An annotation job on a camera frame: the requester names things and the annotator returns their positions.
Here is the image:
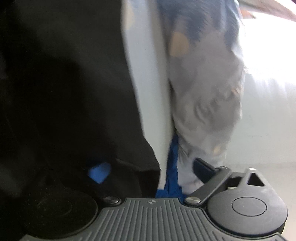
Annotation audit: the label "black pants with white drawstring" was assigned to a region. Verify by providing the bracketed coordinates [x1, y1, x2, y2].
[0, 0, 162, 234]

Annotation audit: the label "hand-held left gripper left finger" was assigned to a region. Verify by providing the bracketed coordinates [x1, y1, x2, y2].
[87, 162, 121, 205]

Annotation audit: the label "printed light grey duvet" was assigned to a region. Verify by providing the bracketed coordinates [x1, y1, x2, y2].
[157, 0, 247, 195]

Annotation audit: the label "blue shirt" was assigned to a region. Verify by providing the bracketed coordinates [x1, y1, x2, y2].
[156, 134, 185, 200]

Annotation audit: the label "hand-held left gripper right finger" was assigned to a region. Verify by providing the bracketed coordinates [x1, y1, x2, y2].
[184, 158, 266, 206]

